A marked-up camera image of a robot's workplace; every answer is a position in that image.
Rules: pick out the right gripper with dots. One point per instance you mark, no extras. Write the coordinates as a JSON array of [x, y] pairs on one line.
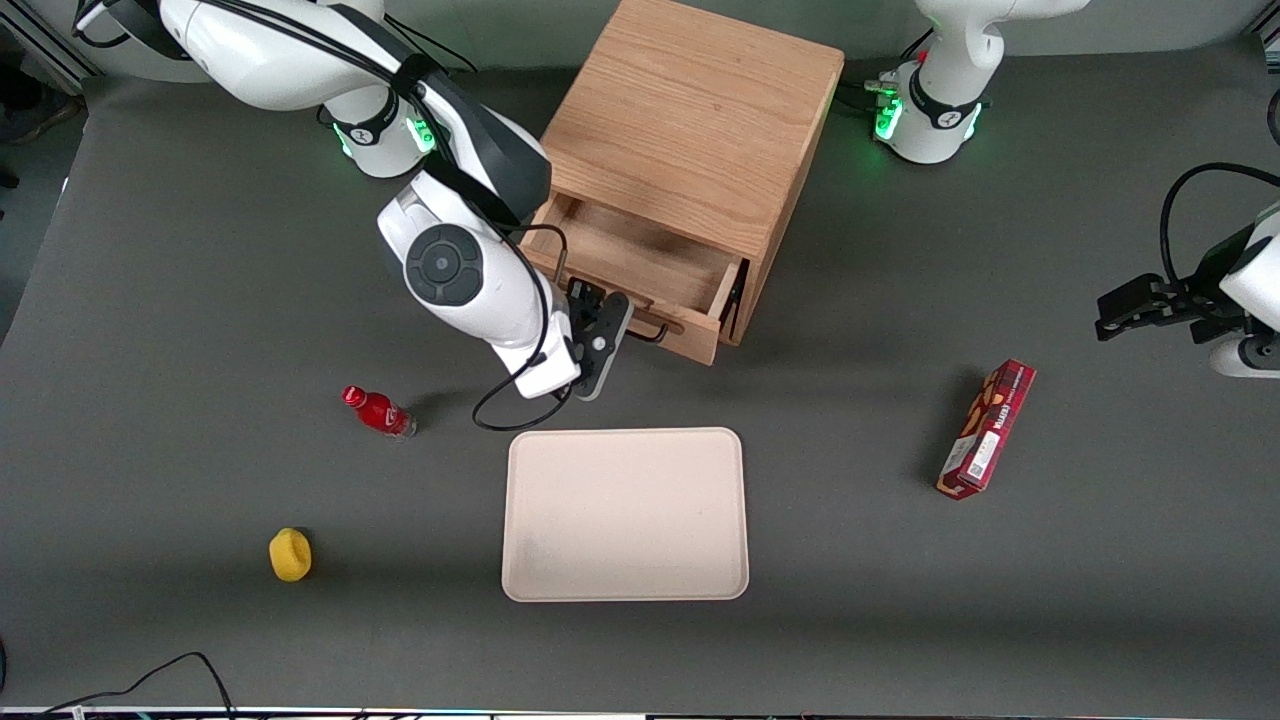
[[583, 296]]

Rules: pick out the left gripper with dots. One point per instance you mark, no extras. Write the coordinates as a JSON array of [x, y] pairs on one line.
[[1192, 298]]

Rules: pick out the wooden drawer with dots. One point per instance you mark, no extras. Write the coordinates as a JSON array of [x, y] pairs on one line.
[[640, 250]]

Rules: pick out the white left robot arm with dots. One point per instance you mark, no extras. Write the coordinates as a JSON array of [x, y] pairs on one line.
[[940, 90]]

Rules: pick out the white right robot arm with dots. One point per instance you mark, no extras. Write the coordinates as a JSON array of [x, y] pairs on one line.
[[460, 270]]

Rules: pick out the wooden drawer cabinet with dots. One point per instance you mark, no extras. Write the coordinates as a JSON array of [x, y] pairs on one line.
[[690, 110]]

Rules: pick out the red cookie box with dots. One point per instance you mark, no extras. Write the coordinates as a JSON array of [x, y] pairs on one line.
[[988, 430]]

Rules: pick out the beige rectangular tray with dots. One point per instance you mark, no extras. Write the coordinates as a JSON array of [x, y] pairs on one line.
[[625, 515]]

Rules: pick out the small red bottle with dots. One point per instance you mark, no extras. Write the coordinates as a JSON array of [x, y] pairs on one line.
[[380, 411]]

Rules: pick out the yellow lemon toy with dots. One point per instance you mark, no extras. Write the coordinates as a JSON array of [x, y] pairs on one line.
[[290, 555]]

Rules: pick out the aluminium frame profile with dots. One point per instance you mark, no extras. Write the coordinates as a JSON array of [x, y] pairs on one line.
[[45, 45]]

